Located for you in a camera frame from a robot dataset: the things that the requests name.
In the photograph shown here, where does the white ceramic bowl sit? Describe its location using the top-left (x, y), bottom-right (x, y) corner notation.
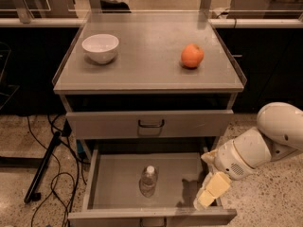
top-left (81, 34), bottom-right (119, 64)

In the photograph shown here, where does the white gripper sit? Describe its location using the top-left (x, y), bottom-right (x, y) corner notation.
top-left (193, 127), bottom-right (272, 210)

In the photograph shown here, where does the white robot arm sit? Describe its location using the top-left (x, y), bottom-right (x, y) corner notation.
top-left (193, 102), bottom-right (303, 211)

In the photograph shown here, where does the grey drawer cabinet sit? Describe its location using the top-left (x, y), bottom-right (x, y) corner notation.
top-left (51, 10), bottom-right (247, 227)

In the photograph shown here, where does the closed top drawer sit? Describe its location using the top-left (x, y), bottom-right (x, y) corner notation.
top-left (66, 110), bottom-right (233, 139)

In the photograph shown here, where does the clear plastic water bottle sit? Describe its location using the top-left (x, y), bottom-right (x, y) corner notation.
top-left (139, 166), bottom-right (158, 198)

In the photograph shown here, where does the orange fruit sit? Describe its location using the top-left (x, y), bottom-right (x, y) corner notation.
top-left (181, 44), bottom-right (205, 68)

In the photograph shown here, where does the black floor cable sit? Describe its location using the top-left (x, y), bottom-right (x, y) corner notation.
top-left (26, 113), bottom-right (89, 227)

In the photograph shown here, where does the white counter rail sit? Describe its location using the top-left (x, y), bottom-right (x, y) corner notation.
top-left (0, 18), bottom-right (303, 28)

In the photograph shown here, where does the black floor stand bar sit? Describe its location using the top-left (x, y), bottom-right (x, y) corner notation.
top-left (24, 131), bottom-right (61, 204)

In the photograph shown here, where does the open middle drawer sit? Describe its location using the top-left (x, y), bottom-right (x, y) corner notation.
top-left (68, 150), bottom-right (237, 227)

